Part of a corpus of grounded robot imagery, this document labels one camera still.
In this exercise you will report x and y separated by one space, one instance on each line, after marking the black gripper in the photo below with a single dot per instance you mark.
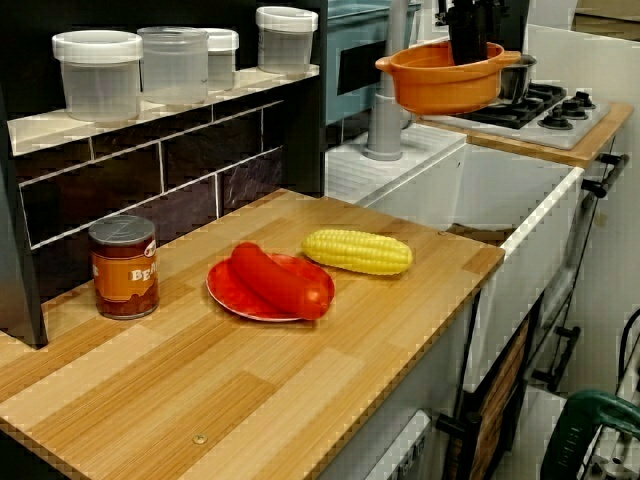
470 7

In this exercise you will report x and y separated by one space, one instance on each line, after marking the orange toy pot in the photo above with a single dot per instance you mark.
440 90

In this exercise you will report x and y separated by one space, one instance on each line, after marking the yellow toy corn cob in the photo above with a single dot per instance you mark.
357 252

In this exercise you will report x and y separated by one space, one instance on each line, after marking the dark upright panel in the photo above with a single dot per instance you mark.
517 25

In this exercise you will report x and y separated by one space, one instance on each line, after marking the stainless steel pot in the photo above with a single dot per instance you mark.
520 80

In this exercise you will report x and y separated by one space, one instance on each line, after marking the teal plastic bin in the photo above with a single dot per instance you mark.
350 30

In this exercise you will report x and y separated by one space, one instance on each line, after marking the toy stovetop black burners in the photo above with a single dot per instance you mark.
550 135

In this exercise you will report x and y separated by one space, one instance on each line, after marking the grey toy faucet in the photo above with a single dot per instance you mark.
385 135

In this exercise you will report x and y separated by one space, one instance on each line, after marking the white sink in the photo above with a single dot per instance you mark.
500 190

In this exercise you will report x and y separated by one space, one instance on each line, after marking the red toy sausage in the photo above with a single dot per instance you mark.
280 285

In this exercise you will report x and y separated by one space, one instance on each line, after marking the red toy plate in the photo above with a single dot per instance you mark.
230 295

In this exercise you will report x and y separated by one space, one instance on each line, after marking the dark tiled backsplash shelf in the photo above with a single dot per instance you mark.
125 190

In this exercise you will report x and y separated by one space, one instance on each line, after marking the grey dispenser panel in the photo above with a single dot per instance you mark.
410 450

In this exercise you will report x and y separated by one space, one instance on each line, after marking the toy beans can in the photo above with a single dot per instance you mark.
125 280

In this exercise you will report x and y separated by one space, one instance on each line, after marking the brass countertop screw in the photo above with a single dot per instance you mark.
200 439

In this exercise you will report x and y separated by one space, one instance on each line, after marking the wood panel black frame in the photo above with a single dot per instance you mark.
500 400

